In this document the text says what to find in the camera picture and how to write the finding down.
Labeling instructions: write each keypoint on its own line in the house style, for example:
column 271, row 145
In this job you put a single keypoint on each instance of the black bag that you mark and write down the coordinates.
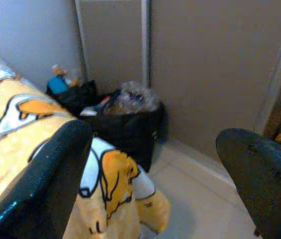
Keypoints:
column 80, row 97

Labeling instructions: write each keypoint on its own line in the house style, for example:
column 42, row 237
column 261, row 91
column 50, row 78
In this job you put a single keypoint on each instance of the blue and brown toy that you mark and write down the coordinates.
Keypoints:
column 57, row 84

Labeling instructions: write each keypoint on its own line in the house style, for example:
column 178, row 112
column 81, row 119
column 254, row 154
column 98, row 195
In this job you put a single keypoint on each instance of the black trash bin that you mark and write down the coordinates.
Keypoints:
column 130, row 134

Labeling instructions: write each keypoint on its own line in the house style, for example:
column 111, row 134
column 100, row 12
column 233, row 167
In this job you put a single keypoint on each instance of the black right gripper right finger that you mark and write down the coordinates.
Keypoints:
column 267, row 186

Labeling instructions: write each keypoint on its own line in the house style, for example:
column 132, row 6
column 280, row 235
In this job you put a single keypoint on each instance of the yellow egg-print blanket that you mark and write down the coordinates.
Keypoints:
column 11, row 139

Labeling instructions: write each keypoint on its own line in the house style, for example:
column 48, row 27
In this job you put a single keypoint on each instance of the white door frame strip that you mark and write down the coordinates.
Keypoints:
column 145, row 37

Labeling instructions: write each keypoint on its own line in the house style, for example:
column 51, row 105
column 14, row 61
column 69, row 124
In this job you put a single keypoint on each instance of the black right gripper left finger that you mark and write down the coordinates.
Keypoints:
column 35, row 186

